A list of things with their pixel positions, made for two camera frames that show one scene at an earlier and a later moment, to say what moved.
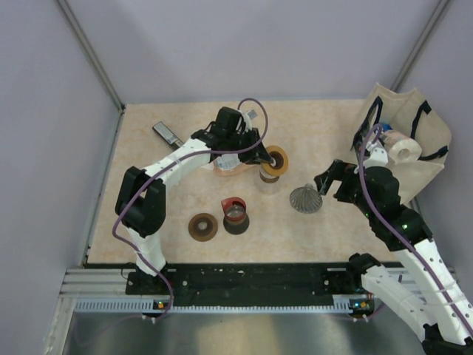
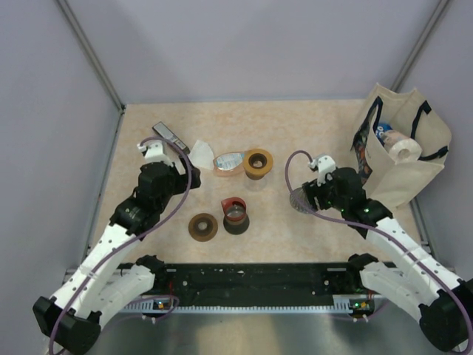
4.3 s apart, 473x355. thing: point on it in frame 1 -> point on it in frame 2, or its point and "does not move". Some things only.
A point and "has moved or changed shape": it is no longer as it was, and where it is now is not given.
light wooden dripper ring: x=281 y=158 has moved or changed shape
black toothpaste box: x=161 y=129 does not move
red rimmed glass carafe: x=236 y=221 does not move
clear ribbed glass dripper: x=306 y=200 does not move
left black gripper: x=259 y=156 -> x=182 y=179
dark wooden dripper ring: x=202 y=227 does not move
